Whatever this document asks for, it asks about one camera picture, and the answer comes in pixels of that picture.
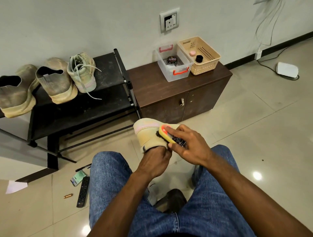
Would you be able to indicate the person's right hand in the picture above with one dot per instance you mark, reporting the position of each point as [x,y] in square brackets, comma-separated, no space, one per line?
[193,144]

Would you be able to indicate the person's left hand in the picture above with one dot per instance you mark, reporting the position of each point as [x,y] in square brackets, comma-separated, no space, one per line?
[154,162]

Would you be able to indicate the black orange shoe brush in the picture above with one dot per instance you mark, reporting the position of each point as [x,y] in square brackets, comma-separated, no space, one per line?
[166,133]

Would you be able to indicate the pale green lace-up shoe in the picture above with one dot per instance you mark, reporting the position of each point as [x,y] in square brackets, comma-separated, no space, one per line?
[83,73]
[146,133]

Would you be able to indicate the clear plastic storage box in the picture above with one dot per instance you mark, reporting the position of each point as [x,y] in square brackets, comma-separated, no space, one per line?
[175,71]

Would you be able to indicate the small black round cap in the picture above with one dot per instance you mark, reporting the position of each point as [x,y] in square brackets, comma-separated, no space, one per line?
[199,58]

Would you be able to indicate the pink round lid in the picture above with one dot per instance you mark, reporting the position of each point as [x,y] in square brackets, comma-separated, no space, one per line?
[192,52]

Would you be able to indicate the beige plastic basket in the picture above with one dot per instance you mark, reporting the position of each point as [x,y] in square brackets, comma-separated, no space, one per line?
[208,53]

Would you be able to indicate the worn tan slip-on shoe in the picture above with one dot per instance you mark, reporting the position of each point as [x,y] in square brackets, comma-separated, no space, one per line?
[14,95]
[58,83]

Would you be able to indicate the person's left forearm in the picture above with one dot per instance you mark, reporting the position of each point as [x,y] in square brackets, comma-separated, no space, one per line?
[120,210]

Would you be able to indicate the person's right forearm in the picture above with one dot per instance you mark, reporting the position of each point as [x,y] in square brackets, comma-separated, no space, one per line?
[259,202]

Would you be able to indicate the person's left leg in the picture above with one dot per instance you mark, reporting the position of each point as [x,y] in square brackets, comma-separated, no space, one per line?
[112,185]

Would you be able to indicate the person's leg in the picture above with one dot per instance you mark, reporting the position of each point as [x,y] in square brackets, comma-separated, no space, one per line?
[112,185]
[215,210]

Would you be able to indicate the person's right leg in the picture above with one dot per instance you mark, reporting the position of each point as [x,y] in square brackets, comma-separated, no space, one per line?
[215,210]

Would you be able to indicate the dark brown wooden cabinet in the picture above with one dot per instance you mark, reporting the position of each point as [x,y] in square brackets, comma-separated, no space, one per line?
[151,85]

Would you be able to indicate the black remote control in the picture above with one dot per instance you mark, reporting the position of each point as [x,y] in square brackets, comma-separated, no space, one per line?
[83,191]

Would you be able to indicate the green paper packet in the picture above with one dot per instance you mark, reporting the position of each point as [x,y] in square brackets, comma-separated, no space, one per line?
[78,177]

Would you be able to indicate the black metal shoe rack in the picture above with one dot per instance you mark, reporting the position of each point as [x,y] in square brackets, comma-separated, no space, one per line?
[93,105]

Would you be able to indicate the black round polish tin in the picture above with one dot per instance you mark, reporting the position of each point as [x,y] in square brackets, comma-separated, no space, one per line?
[171,60]

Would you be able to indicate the small brass cylinder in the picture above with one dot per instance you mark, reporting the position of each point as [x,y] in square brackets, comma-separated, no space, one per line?
[68,196]

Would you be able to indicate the white router box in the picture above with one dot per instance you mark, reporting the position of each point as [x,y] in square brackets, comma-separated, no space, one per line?
[287,70]

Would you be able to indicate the white paper sheet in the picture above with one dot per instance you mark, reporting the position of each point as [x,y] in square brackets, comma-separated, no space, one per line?
[16,186]

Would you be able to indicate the white wall plug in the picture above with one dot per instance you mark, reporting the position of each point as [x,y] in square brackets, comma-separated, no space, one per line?
[258,54]

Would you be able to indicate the white wall socket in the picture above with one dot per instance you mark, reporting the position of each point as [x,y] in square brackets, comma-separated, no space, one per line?
[169,21]

